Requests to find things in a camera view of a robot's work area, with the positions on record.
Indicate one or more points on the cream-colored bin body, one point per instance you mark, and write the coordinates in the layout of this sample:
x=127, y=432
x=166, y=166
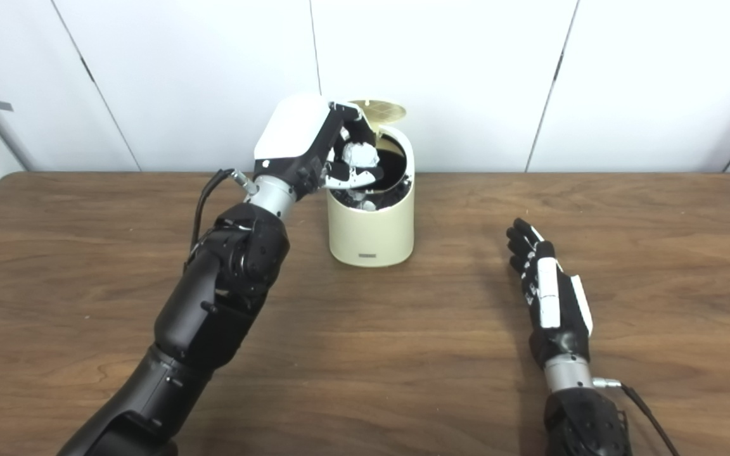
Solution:
x=371, y=234

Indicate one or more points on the cream round bin lid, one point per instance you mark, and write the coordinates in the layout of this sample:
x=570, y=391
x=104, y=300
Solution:
x=387, y=113

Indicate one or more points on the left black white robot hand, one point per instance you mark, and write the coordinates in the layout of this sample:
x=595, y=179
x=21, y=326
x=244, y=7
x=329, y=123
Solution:
x=289, y=133

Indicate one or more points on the white paper ball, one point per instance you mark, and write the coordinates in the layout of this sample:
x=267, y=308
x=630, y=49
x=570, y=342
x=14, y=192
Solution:
x=360, y=154

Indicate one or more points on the black bin liner bag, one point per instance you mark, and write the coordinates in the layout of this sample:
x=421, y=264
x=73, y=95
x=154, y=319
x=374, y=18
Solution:
x=395, y=161

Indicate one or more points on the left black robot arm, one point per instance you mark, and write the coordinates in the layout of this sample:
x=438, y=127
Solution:
x=213, y=316

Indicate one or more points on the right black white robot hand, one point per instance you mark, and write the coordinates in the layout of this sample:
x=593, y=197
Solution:
x=564, y=329

